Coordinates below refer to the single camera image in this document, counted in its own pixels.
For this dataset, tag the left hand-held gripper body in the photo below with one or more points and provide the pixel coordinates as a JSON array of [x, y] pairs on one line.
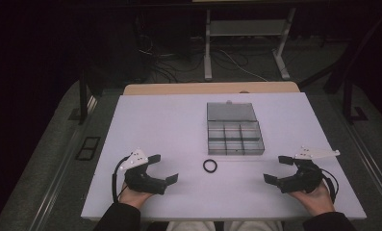
[[145, 184]]

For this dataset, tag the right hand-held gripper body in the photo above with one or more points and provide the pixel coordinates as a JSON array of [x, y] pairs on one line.
[[302, 181]]

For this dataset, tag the clear plastic compartment box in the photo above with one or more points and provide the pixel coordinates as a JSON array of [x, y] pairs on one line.
[[235, 138]]

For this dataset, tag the person's left hand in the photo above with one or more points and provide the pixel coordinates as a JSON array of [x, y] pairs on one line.
[[133, 198]]

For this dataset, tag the person's right hand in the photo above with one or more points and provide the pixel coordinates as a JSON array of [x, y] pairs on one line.
[[318, 201]]

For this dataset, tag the black rectangular floor frame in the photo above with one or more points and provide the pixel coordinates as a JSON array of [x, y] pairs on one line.
[[82, 149]]

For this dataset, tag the black metal stand post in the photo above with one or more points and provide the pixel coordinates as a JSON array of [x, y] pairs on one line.
[[82, 96], [348, 99]]

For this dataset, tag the white metal stand frame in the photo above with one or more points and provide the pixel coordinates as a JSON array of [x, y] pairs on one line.
[[243, 28]]

